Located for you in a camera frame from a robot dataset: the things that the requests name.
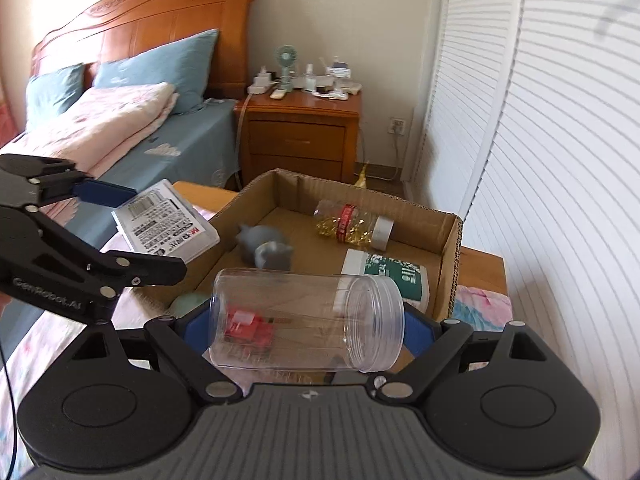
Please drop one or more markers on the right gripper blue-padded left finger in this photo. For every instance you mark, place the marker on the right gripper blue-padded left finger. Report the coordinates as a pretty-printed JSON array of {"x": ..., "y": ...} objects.
[{"x": 180, "y": 343}]

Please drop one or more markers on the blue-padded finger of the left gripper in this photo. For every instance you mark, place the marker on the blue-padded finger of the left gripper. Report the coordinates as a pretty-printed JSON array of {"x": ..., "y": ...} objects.
[
  {"x": 102, "y": 193},
  {"x": 134, "y": 269}
]

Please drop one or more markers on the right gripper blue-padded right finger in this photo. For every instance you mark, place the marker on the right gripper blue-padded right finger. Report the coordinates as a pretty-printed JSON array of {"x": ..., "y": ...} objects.
[{"x": 433, "y": 345}]

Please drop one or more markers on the white refill pack box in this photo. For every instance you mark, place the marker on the white refill pack box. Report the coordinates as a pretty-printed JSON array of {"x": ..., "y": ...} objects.
[{"x": 160, "y": 222}]

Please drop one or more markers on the clear plastic jar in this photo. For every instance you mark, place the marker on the clear plastic jar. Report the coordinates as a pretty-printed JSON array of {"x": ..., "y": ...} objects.
[{"x": 321, "y": 322}]

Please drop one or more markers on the red toy car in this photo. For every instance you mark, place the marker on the red toy car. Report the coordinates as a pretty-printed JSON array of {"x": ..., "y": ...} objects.
[{"x": 249, "y": 329}]

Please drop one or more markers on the white medicine bottle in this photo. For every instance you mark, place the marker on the white medicine bottle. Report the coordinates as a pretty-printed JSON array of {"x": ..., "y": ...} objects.
[{"x": 410, "y": 278}]

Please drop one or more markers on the pink folded quilt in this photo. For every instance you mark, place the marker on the pink folded quilt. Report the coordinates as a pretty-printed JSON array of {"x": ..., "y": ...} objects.
[{"x": 100, "y": 128}]

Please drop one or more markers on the blue pillow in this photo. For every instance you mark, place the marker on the blue pillow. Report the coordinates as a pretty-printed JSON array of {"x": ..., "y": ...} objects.
[
  {"x": 49, "y": 95},
  {"x": 183, "y": 63}
]

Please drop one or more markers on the blue bed sheet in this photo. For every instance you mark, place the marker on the blue bed sheet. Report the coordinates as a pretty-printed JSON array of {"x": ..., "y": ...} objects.
[{"x": 197, "y": 147}]

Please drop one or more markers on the grey toy animal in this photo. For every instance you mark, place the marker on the grey toy animal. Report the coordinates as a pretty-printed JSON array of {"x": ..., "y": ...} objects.
[{"x": 264, "y": 247}]

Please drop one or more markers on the clear bottle yellow capsules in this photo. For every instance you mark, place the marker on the clear bottle yellow capsules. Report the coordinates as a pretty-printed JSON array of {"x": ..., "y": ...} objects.
[{"x": 351, "y": 225}]

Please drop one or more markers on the wooden bed headboard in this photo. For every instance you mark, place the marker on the wooden bed headboard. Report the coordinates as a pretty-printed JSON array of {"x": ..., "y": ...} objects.
[{"x": 111, "y": 30}]

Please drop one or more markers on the white power strip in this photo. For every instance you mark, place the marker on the white power strip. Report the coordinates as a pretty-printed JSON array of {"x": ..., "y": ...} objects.
[{"x": 262, "y": 82}]

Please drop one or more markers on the wooden nightstand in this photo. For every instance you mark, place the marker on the wooden nightstand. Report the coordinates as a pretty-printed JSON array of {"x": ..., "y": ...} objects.
[{"x": 299, "y": 133}]

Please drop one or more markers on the small green desk fan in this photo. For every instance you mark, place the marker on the small green desk fan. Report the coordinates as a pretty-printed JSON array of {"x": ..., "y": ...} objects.
[{"x": 286, "y": 58}]

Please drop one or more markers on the white louvered closet doors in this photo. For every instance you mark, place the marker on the white louvered closet doors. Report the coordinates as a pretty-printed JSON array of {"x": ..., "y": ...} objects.
[{"x": 531, "y": 136}]

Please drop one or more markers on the small clear spray bottle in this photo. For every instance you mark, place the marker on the small clear spray bottle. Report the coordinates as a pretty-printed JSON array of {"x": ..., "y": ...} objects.
[{"x": 310, "y": 84}]

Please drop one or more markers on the white wall socket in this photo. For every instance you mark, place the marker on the white wall socket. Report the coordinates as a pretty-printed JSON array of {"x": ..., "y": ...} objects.
[{"x": 397, "y": 127}]

